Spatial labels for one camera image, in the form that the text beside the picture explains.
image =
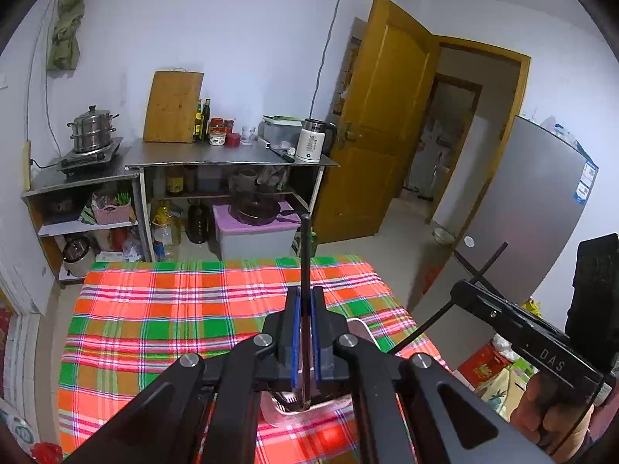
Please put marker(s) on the kitchen knife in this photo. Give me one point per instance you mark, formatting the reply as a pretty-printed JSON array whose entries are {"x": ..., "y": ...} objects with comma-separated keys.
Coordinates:
[{"x": 280, "y": 152}]

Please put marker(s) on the steel kitchen counter table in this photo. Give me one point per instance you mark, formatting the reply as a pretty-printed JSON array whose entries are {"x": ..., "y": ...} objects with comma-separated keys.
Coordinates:
[{"x": 217, "y": 154}]

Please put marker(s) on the steel steamer pot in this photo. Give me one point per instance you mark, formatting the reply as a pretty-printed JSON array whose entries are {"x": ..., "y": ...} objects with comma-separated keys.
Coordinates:
[{"x": 92, "y": 130}]

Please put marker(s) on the red cardboard box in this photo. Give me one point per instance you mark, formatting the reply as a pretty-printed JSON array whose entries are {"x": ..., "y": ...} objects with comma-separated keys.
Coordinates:
[{"x": 483, "y": 367}]

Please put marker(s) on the yellow snack bag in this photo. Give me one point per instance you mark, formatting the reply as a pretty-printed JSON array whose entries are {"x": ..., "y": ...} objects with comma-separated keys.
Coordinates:
[{"x": 532, "y": 308}]

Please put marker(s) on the silver refrigerator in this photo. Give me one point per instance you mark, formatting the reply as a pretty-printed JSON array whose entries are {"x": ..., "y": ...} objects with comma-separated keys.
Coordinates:
[{"x": 527, "y": 193}]

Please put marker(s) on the yellow oil jug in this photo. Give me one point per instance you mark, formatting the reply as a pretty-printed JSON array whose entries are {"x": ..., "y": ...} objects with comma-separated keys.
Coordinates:
[{"x": 165, "y": 227}]

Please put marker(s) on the yellow oil bottle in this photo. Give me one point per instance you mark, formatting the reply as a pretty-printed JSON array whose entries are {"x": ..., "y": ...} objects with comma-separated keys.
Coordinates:
[{"x": 199, "y": 123}]

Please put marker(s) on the gas stove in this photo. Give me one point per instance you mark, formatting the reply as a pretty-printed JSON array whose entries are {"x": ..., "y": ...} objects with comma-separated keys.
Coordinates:
[{"x": 89, "y": 157}]

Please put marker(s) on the red lid jar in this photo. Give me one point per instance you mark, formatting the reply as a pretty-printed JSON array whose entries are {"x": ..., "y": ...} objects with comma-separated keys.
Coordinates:
[{"x": 217, "y": 133}]

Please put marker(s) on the plaid tablecloth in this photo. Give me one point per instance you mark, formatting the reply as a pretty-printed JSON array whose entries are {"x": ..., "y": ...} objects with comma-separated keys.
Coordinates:
[{"x": 145, "y": 324}]

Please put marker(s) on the purple lid storage box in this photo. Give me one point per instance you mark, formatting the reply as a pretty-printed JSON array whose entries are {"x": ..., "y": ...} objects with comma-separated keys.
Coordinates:
[{"x": 251, "y": 241}]

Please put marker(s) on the yellow wooden door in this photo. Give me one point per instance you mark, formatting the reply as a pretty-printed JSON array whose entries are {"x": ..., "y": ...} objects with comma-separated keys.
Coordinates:
[{"x": 382, "y": 130}]

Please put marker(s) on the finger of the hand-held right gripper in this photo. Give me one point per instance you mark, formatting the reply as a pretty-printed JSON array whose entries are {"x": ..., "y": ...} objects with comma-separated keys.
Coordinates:
[{"x": 488, "y": 307}]

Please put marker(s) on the metal bowl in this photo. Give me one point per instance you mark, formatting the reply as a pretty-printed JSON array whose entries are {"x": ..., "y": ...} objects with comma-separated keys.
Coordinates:
[{"x": 444, "y": 236}]

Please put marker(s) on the dark glass jug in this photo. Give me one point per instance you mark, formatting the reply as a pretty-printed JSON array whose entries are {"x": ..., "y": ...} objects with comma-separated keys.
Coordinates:
[{"x": 197, "y": 225}]

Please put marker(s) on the white electric kettle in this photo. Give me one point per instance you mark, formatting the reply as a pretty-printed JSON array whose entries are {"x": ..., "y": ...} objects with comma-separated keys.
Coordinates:
[{"x": 309, "y": 142}]

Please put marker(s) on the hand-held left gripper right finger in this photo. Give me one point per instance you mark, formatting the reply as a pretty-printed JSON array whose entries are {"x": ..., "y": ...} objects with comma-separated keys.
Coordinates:
[{"x": 316, "y": 343}]

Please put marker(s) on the rice cooker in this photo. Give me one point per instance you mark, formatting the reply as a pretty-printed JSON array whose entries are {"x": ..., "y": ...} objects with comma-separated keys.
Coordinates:
[{"x": 76, "y": 258}]

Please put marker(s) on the small pink storage basket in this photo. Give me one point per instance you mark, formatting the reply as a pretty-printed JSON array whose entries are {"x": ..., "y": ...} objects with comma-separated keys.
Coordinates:
[{"x": 113, "y": 213}]

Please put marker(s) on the black wok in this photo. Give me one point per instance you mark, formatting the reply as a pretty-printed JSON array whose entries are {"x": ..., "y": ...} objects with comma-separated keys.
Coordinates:
[{"x": 254, "y": 212}]

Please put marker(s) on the wooden door frame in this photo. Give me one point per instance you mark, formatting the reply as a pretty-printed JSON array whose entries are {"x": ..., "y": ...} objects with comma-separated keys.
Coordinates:
[{"x": 524, "y": 77}]

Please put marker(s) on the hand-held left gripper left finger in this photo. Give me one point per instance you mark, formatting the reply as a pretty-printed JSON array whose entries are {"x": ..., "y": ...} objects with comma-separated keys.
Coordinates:
[{"x": 295, "y": 343}]

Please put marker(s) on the person's right hand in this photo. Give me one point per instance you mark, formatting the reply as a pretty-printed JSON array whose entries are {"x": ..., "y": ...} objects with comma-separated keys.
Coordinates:
[{"x": 527, "y": 411}]

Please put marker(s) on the cream power strip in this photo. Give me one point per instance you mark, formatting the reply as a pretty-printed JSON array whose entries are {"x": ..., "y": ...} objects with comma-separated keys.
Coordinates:
[{"x": 26, "y": 164}]

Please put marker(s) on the green hanging cloth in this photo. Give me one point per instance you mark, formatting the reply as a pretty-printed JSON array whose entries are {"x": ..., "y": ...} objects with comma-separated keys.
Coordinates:
[{"x": 67, "y": 24}]

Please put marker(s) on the dark green bottle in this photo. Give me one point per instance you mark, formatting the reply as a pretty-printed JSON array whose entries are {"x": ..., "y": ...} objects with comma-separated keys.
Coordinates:
[{"x": 207, "y": 118}]

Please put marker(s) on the wooden cutting board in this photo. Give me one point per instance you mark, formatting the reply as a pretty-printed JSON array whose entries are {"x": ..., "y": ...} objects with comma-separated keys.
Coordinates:
[{"x": 174, "y": 106}]

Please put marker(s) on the clear plastic container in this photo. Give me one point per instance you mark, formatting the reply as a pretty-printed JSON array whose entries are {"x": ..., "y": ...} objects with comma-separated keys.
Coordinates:
[{"x": 278, "y": 133}]

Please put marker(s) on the pink plastic utensil basket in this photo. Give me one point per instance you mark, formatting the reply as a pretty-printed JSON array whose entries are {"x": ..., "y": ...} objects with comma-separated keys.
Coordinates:
[{"x": 278, "y": 415}]

